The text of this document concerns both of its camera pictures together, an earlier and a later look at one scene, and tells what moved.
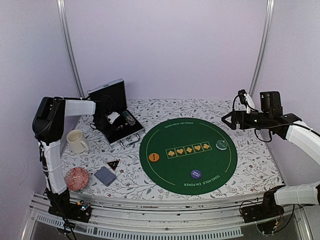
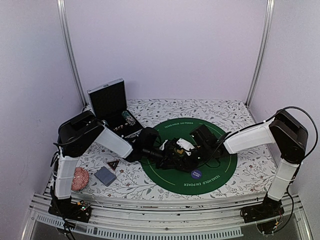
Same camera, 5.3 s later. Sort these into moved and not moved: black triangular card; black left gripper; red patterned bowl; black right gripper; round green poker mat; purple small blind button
Moved: black right gripper; black left gripper
Not moved: red patterned bowl; black triangular card; round green poker mat; purple small blind button
